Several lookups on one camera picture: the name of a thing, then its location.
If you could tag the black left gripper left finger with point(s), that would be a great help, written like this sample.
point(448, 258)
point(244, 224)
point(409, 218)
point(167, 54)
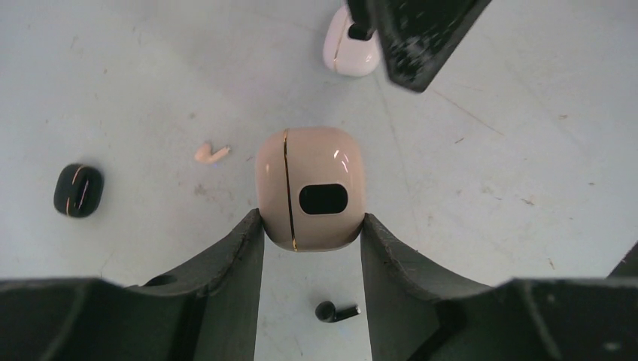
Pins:
point(203, 309)

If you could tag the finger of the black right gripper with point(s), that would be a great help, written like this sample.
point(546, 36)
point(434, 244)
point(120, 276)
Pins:
point(361, 28)
point(418, 36)

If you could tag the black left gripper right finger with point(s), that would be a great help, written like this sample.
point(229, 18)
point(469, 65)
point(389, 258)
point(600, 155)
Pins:
point(418, 310)

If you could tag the white earbud charging case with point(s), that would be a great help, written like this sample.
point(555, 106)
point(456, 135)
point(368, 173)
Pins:
point(349, 56)

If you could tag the pink earbud charging case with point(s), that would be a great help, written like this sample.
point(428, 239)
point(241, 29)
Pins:
point(310, 184)

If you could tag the black earbud charging case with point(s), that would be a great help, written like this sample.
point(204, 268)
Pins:
point(78, 190)

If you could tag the black earbud upper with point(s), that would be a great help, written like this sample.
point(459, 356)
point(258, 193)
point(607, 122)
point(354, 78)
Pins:
point(327, 312)

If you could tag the pink earbud with blue light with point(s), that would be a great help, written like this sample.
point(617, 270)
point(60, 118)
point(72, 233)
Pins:
point(208, 156)

